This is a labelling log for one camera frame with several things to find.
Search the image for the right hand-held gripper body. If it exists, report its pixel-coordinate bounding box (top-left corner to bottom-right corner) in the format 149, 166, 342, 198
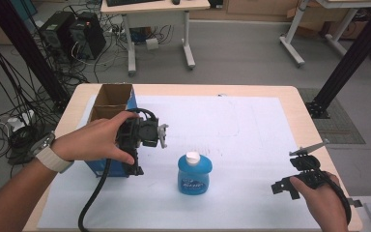
288, 138, 331, 190

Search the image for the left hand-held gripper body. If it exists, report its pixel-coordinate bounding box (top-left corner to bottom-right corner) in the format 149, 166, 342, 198
115, 107, 170, 162

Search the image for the person's right hand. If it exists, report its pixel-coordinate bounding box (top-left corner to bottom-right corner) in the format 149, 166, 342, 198
289, 172, 350, 232

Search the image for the person's left hand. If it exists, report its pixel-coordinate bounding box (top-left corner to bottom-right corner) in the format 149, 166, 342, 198
50, 110, 140, 166

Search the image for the blue cardboard box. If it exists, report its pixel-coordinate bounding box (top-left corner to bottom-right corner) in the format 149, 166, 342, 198
84, 83, 140, 179

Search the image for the grey floor mat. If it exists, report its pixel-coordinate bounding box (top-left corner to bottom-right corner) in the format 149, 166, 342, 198
297, 87, 367, 146

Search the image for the blue bottle with white cap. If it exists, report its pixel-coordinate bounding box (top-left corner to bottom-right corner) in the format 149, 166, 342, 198
177, 151, 214, 196

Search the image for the white paper sheet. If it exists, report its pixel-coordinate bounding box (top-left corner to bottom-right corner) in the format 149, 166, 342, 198
36, 94, 324, 230

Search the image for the small white box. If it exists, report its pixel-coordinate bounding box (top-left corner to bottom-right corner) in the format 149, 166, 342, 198
145, 37, 160, 51

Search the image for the black computer tower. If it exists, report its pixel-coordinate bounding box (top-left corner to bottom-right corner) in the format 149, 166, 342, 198
40, 11, 77, 63
69, 12, 107, 61

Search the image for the white power strip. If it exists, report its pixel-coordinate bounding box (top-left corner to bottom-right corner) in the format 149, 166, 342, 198
6, 109, 37, 133

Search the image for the white desk with wooden top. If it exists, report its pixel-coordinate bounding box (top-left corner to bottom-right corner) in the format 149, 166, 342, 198
100, 0, 212, 78

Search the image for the black keyboard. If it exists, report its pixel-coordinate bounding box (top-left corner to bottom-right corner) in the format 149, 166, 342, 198
105, 0, 166, 8

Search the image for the black wrist strap cable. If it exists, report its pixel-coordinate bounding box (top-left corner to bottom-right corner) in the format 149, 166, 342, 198
326, 172, 363, 226

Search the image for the thick black gripper cable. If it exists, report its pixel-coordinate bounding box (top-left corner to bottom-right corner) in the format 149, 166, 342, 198
77, 158, 113, 232

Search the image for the beige strap wristwatch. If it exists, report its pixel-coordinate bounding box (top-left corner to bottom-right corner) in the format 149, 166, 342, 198
29, 130, 75, 175

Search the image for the black metal frame post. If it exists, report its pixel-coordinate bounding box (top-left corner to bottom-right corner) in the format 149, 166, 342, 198
304, 0, 371, 120
0, 0, 71, 111

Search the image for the bundle of black cables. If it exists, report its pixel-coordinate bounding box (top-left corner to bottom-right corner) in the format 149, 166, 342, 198
0, 17, 90, 167

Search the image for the white metal desk frame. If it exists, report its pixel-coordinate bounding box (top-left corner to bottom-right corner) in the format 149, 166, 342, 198
278, 0, 371, 69

